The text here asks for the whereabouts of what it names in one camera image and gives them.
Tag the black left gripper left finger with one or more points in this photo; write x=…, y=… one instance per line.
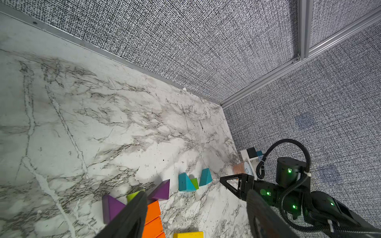
x=130, y=222

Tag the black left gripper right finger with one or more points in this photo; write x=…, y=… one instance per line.
x=264, y=222

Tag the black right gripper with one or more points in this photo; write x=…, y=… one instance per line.
x=239, y=185

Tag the orange block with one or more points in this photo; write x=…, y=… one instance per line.
x=153, y=229
x=162, y=235
x=153, y=212

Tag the purple triangle block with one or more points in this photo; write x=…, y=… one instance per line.
x=111, y=207
x=162, y=192

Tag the lime green cylinder block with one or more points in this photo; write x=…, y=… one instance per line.
x=131, y=196

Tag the teal triangle block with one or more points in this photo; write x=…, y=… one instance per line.
x=185, y=184
x=206, y=177

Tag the yellow block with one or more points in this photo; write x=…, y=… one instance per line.
x=189, y=235

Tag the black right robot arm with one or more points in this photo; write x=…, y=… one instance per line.
x=278, y=210

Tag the white lidded cup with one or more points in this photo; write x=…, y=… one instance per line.
x=243, y=168

